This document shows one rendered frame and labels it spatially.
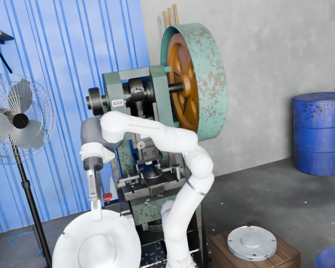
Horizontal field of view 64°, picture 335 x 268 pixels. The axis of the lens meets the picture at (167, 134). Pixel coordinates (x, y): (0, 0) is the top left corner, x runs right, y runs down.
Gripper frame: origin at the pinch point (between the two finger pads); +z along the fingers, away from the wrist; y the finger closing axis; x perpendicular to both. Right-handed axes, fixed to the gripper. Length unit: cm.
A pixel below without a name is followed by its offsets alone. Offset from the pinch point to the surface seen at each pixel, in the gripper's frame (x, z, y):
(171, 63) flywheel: 53, -121, -59
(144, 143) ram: 21, -59, -66
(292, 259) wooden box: 93, 28, -74
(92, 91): -5, -88, -38
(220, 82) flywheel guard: 70, -67, -24
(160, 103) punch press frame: 36, -76, -48
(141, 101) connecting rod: 24, -83, -50
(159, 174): 27, -40, -78
